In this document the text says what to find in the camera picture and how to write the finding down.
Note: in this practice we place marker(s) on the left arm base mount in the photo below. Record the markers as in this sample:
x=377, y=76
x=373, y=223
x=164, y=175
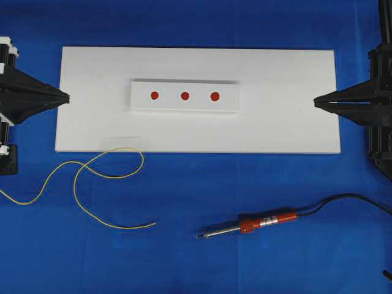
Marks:
x=9, y=163

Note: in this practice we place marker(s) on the large white base board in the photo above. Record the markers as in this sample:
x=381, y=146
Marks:
x=276, y=112

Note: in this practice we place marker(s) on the orange handled soldering iron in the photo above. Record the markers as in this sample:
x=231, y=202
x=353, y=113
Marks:
x=249, y=225

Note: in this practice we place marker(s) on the black aluminium frame post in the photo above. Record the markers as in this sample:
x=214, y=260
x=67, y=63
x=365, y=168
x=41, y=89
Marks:
x=385, y=14

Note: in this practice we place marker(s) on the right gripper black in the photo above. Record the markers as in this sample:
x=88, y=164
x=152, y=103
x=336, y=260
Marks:
x=379, y=132

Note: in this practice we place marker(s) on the small white raised plate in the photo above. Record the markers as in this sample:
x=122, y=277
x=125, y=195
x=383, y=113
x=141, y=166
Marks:
x=177, y=95

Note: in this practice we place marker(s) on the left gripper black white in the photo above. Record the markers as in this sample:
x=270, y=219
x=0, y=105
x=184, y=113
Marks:
x=17, y=82

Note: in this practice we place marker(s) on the blue table cloth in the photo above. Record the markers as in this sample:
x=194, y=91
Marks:
x=48, y=245

